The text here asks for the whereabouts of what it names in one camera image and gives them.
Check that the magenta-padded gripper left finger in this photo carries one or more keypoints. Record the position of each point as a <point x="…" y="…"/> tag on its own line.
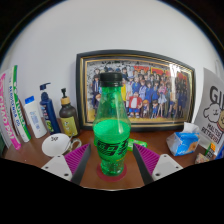
<point x="78" y="158"/>

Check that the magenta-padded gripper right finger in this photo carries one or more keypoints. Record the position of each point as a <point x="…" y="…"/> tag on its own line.
<point x="146" y="158"/>

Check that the green plastic drink bottle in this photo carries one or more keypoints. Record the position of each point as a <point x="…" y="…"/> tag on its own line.
<point x="111" y="136"/>

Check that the small green packet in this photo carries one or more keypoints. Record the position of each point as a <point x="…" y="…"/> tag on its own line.
<point x="138" y="143"/>

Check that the white floral patterned mug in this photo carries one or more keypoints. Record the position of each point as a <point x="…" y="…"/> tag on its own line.
<point x="55" y="145"/>

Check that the blue tissue pack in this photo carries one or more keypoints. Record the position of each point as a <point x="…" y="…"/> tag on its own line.
<point x="181" y="141"/>

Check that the brown pump bottle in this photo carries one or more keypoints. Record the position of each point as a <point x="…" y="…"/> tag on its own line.
<point x="69" y="118"/>

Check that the dark blue pump bottle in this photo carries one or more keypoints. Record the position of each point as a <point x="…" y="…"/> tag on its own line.
<point x="50" y="113"/>

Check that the small brown wrapped packet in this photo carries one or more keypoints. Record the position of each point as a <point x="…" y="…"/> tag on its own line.
<point x="201" y="158"/>

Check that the white bottle with blue cap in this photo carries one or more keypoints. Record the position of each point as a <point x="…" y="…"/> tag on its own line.
<point x="35" y="118"/>

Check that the black framed group picture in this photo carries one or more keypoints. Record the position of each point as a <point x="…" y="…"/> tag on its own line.
<point x="150" y="90"/>

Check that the green and white toothpaste box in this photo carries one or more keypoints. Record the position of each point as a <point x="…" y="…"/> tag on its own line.
<point x="19" y="106"/>

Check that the white printed paper bag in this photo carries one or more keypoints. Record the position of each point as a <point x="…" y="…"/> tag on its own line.
<point x="211" y="110"/>

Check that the pink toothpaste box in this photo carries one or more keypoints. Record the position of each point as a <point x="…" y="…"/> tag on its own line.
<point x="8" y="116"/>

